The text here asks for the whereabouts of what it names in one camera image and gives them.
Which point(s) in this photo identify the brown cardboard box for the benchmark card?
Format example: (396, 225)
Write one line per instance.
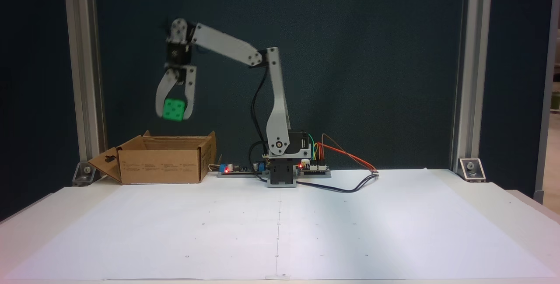
(162, 161)

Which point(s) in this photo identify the green die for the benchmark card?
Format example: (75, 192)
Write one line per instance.
(173, 110)

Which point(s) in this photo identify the metal corner bracket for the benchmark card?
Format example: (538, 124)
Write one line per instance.
(471, 169)
(87, 173)

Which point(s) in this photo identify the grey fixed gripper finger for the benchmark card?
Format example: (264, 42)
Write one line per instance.
(190, 98)

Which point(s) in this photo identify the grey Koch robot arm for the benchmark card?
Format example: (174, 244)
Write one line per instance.
(278, 109)

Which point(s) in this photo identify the blue circuit board, red light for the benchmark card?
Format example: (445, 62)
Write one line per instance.
(236, 170)

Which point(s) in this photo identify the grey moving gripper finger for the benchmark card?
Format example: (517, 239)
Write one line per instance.
(162, 98)

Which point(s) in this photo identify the aluminium frame post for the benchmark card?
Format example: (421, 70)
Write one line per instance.
(85, 56)
(472, 56)

